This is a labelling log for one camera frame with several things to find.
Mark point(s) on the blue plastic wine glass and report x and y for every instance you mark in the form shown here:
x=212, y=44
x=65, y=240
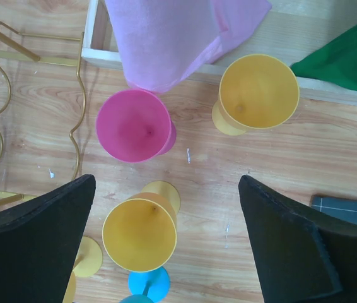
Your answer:
x=152, y=286

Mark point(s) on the gold wire glass rack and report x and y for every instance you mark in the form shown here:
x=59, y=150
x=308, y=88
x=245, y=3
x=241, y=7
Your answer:
x=42, y=108

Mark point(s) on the yellow wine glass front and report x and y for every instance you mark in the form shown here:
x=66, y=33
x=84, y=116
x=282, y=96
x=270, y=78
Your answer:
x=88, y=261

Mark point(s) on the pink t-shirt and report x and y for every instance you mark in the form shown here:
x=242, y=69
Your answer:
x=162, y=42

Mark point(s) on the yellow wine glass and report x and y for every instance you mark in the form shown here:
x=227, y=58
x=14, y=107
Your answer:
x=88, y=261
x=140, y=233
x=256, y=91

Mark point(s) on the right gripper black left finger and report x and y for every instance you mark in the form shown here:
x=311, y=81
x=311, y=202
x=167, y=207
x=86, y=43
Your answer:
x=39, y=241

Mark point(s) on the dark grey grid mat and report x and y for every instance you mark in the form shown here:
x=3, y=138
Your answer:
x=343, y=209

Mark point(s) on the pink plastic wine glass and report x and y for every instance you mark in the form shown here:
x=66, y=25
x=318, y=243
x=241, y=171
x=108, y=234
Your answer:
x=135, y=126

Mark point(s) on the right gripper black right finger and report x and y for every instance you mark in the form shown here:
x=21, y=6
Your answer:
x=302, y=253

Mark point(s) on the green t-shirt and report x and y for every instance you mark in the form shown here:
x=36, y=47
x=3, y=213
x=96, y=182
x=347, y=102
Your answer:
x=336, y=62

